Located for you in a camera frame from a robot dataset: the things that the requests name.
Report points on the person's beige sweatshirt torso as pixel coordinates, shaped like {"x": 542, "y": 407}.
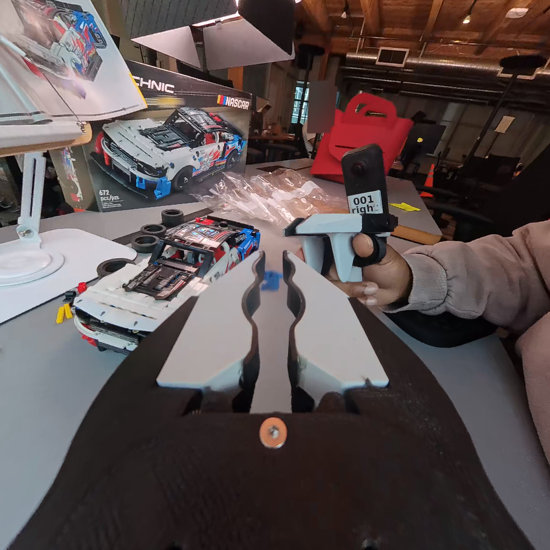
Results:
{"x": 535, "y": 386}

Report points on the instruction booklet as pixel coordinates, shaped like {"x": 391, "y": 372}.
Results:
{"x": 86, "y": 64}

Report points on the toy brick race car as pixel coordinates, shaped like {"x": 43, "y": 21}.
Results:
{"x": 150, "y": 283}

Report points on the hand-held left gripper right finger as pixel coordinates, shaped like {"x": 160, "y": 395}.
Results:
{"x": 339, "y": 343}

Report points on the orange traffic cone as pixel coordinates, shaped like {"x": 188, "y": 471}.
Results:
{"x": 426, "y": 182}

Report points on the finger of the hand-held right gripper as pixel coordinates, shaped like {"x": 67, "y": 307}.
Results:
{"x": 331, "y": 224}

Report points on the person's right forearm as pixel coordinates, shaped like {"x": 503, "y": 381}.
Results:
{"x": 481, "y": 275}

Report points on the black light stand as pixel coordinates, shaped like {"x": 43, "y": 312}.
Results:
{"x": 509, "y": 94}

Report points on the toy set cardboard box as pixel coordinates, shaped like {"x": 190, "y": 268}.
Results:
{"x": 172, "y": 141}

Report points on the blue perforated brick beam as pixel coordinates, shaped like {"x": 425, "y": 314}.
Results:
{"x": 270, "y": 281}

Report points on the pile of clear plastic bags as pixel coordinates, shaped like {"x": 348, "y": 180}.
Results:
{"x": 266, "y": 197}

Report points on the yellow brick piece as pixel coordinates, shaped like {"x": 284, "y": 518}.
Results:
{"x": 60, "y": 314}
{"x": 68, "y": 311}

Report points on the person's right hand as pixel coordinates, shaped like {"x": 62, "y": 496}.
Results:
{"x": 386, "y": 279}

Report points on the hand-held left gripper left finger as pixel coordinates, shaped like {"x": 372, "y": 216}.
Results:
{"x": 206, "y": 343}

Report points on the overhead studio light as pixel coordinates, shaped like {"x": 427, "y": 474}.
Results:
{"x": 240, "y": 43}

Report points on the grey desk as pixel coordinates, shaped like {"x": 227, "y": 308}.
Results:
{"x": 51, "y": 386}

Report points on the red felt tote bag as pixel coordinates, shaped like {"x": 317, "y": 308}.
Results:
{"x": 361, "y": 133}

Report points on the yellow paper note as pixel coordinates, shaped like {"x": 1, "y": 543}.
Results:
{"x": 404, "y": 206}

